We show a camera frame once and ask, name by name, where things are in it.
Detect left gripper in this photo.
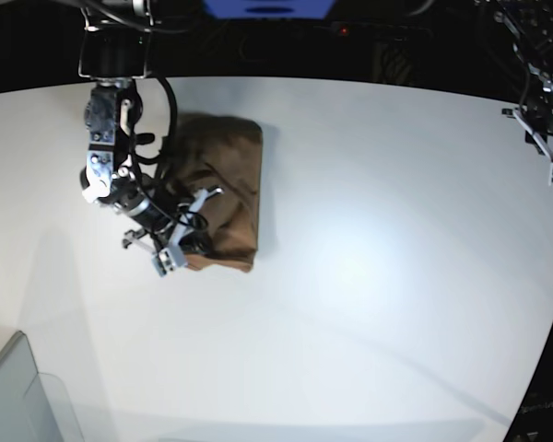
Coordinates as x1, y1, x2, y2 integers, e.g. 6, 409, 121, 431
501, 107, 553, 162

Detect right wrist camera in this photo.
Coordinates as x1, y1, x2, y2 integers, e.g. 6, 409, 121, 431
151, 247, 188, 277

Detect black power strip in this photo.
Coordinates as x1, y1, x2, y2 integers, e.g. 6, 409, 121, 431
327, 21, 433, 41

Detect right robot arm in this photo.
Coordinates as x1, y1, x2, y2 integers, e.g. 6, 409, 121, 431
78, 1, 212, 258

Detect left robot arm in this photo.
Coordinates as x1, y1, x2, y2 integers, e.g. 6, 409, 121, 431
473, 1, 553, 163

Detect blue box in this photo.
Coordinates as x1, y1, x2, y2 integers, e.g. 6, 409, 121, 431
205, 0, 335, 19

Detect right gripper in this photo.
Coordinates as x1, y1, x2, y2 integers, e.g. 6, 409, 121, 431
121, 185, 224, 255

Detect brown t-shirt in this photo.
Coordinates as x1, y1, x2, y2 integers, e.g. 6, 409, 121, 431
165, 112, 264, 273

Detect grey plastic bin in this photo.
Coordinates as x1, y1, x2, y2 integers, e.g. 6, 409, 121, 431
0, 331, 85, 441

